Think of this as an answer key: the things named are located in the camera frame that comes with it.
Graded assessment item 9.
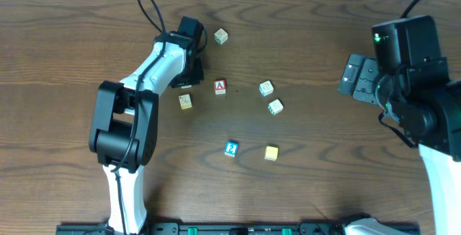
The red letter A block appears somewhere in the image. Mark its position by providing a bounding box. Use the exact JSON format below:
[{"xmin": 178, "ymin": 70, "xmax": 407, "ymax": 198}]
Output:
[{"xmin": 214, "ymin": 79, "xmax": 226, "ymax": 95}]

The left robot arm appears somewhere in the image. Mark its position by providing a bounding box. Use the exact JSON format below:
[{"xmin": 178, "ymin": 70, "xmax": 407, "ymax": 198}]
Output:
[{"xmin": 89, "ymin": 17, "xmax": 206, "ymax": 234}]

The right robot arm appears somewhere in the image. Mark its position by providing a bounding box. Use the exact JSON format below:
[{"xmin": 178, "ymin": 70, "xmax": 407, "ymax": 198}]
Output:
[{"xmin": 338, "ymin": 15, "xmax": 460, "ymax": 234}]

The yellow-edged butterfly block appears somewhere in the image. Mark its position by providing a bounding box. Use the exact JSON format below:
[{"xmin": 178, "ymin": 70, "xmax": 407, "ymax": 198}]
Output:
[{"xmin": 179, "ymin": 94, "xmax": 192, "ymax": 110}]

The far green-edged wooden block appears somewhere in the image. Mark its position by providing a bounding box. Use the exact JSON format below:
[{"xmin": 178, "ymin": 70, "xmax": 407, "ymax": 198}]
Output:
[{"xmin": 214, "ymin": 28, "xmax": 228, "ymax": 45}]

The green-edged wooden block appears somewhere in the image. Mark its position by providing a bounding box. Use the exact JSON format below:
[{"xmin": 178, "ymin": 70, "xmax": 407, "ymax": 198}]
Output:
[
  {"xmin": 268, "ymin": 99, "xmax": 284, "ymax": 115},
  {"xmin": 214, "ymin": 28, "xmax": 228, "ymax": 45}
]

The blue-edged wooden block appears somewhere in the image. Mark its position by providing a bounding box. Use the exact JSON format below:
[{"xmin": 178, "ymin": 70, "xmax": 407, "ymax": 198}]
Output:
[{"xmin": 259, "ymin": 80, "xmax": 274, "ymax": 97}]

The blue number 2 block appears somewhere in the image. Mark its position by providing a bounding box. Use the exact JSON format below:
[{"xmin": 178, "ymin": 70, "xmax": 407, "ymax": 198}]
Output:
[{"xmin": 225, "ymin": 141, "xmax": 238, "ymax": 157}]

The yellow wooden block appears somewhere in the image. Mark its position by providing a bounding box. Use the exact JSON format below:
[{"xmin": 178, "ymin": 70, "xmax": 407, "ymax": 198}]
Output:
[{"xmin": 264, "ymin": 146, "xmax": 279, "ymax": 161}]

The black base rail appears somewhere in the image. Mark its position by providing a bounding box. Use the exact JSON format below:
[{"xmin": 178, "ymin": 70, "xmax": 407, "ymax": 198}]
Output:
[{"xmin": 55, "ymin": 221, "xmax": 421, "ymax": 235}]

